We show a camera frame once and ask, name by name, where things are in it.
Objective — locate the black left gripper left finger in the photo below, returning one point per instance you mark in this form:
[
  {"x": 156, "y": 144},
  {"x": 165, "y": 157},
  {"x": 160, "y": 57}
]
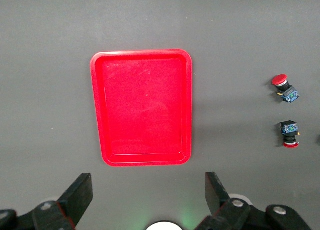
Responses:
[{"x": 72, "y": 202}]

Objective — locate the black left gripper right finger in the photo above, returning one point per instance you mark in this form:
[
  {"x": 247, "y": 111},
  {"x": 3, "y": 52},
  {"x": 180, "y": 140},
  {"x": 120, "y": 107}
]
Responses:
[{"x": 220, "y": 207}]

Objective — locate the red mushroom push button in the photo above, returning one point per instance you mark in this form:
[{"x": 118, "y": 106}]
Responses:
[
  {"x": 287, "y": 91},
  {"x": 289, "y": 132}
]

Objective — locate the red plastic tray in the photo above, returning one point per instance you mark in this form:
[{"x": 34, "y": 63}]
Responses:
[{"x": 142, "y": 107}]

